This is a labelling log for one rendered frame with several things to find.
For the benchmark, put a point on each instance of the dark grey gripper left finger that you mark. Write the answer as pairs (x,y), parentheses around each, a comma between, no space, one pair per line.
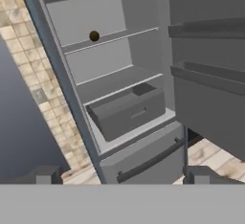
(44,174)

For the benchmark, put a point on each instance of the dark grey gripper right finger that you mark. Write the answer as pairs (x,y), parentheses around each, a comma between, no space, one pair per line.
(201,175)

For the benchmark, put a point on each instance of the dark grey cabinet panel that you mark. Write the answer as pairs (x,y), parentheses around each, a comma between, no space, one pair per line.
(25,122)

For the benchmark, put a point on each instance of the dark green avocado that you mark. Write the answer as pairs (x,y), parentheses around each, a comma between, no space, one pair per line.
(94,36)

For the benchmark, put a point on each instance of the grey freezer drawer front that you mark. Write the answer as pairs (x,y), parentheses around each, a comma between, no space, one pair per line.
(143,157)

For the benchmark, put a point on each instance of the grey fridge crisper drawer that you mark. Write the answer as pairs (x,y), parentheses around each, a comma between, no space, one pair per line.
(127,111)

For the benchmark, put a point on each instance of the grey fridge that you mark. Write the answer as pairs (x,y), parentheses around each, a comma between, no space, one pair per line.
(105,74)

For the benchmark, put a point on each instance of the grey fridge door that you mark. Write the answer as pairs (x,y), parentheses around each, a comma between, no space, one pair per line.
(209,65)

